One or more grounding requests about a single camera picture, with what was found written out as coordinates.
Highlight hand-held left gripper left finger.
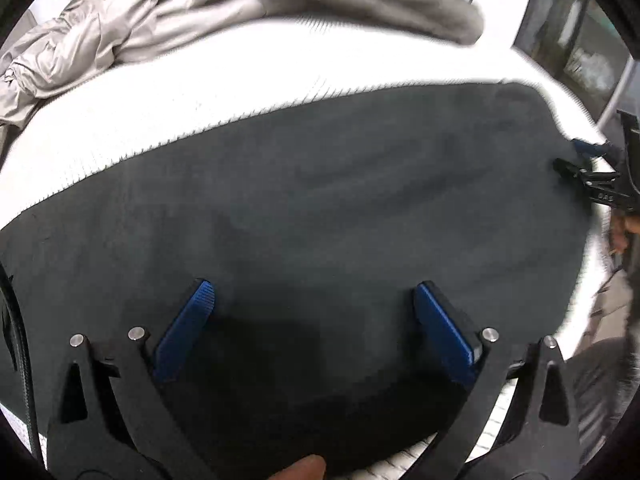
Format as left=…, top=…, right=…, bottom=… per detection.
left=47, top=279, right=216, bottom=480

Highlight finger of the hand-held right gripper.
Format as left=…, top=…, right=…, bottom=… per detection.
left=572, top=139, right=613, bottom=158
left=552, top=157, right=621, bottom=188

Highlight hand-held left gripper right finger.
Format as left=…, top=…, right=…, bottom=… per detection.
left=414, top=281, right=583, bottom=480

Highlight black pants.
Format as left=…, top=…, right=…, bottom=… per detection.
left=0, top=80, right=601, bottom=480

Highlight person's right forearm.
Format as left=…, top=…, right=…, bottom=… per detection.
left=605, top=250, right=640, bottom=391

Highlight person's right hand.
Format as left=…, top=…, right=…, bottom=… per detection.
left=607, top=210, right=640, bottom=256

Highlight person's left hand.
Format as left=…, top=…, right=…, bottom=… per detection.
left=286, top=454, right=327, bottom=480

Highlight dark glass cabinet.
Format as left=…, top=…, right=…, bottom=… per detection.
left=515, top=0, right=636, bottom=121

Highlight person's legs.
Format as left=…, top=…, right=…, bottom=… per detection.
left=565, top=335, right=638, bottom=466

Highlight white mesh bed mattress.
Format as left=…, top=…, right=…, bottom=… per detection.
left=0, top=10, right=616, bottom=480

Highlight light grey duvet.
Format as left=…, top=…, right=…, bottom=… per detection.
left=0, top=0, right=281, bottom=126

